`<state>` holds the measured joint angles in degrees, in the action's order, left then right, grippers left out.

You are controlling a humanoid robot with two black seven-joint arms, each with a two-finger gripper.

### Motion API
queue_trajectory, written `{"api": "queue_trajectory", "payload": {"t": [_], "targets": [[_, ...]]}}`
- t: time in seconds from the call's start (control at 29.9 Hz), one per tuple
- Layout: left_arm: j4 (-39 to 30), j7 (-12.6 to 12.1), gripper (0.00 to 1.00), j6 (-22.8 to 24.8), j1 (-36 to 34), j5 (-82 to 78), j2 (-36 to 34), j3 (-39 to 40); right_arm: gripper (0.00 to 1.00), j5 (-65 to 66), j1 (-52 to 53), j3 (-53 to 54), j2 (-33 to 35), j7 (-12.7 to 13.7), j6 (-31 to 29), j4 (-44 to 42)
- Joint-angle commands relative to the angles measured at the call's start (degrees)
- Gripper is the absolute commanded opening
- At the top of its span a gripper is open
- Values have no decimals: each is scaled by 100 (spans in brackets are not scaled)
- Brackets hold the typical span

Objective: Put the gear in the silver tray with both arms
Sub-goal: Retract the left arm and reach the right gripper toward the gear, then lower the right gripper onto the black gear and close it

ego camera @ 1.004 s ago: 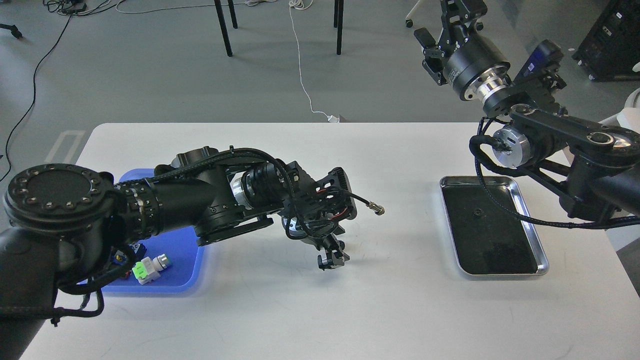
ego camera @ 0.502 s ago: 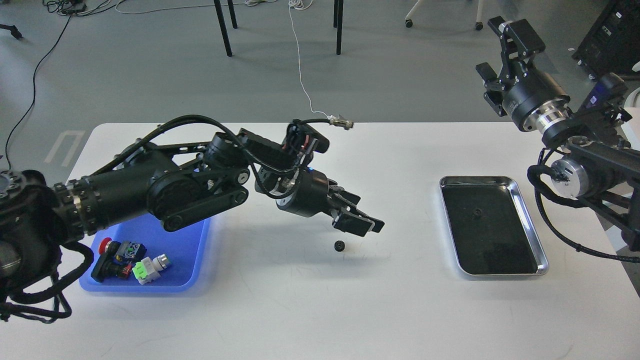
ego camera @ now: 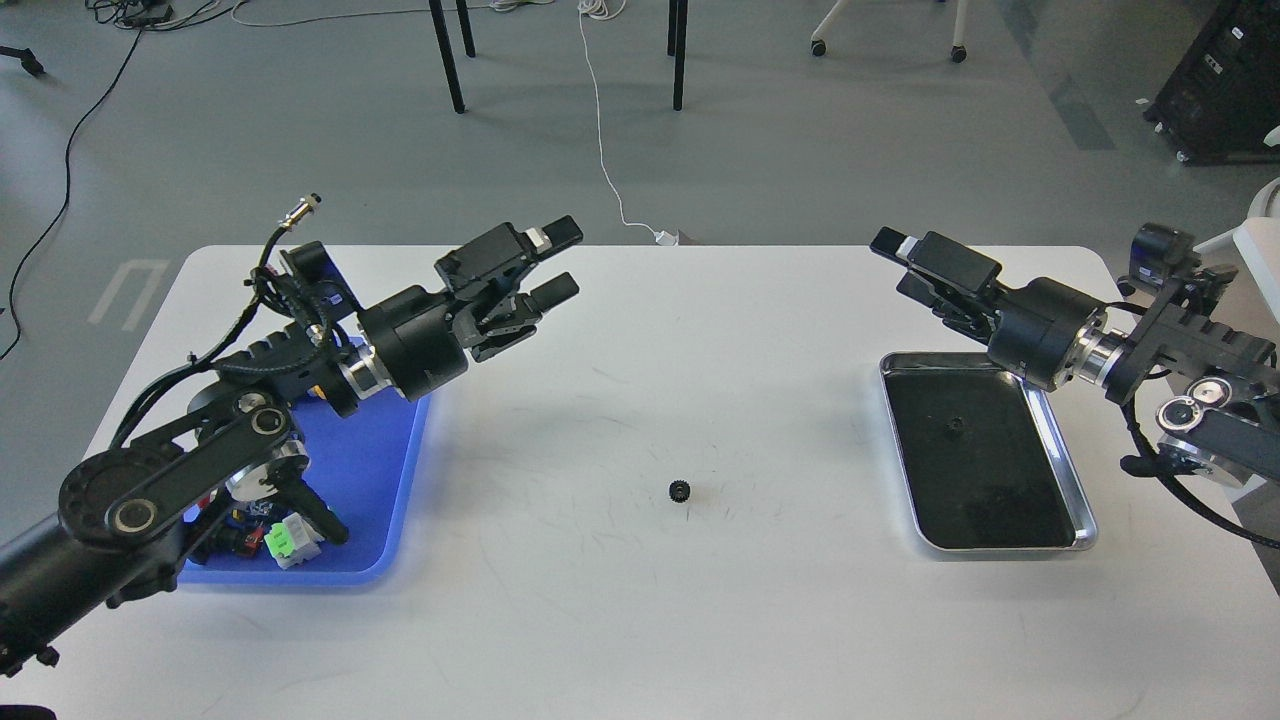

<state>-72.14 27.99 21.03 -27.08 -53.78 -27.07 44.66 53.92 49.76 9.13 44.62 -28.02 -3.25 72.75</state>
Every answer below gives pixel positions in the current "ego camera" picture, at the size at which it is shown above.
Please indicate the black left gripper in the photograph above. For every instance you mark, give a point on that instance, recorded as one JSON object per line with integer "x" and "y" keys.
{"x": 422, "y": 340}

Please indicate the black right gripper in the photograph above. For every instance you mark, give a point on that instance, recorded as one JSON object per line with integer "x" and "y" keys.
{"x": 1030, "y": 331}

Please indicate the small black gear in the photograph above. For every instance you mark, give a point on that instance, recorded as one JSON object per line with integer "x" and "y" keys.
{"x": 679, "y": 491}
{"x": 955, "y": 427}

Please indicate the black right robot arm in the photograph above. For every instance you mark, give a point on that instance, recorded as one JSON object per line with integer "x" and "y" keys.
{"x": 1197, "y": 396}

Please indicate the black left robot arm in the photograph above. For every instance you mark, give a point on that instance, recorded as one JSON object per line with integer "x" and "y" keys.
{"x": 220, "y": 428}

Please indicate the silver metal tray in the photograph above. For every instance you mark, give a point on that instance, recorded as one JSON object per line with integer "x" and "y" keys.
{"x": 1007, "y": 488}

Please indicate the blue plastic tray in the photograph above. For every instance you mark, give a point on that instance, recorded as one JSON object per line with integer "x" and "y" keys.
{"x": 363, "y": 466}

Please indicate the white office chair base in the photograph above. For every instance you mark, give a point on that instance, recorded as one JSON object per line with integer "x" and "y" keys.
{"x": 936, "y": 25}

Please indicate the black table legs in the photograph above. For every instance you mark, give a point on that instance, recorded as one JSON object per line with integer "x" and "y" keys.
{"x": 676, "y": 42}

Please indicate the white chair at right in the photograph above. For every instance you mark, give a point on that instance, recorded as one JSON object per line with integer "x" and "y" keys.
{"x": 1257, "y": 240}

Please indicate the black equipment case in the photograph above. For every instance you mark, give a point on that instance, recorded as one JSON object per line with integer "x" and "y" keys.
{"x": 1221, "y": 104}

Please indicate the white green switch module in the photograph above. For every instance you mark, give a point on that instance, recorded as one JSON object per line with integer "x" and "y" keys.
{"x": 292, "y": 541}

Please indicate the red push button switch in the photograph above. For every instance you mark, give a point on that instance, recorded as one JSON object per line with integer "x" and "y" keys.
{"x": 242, "y": 530}

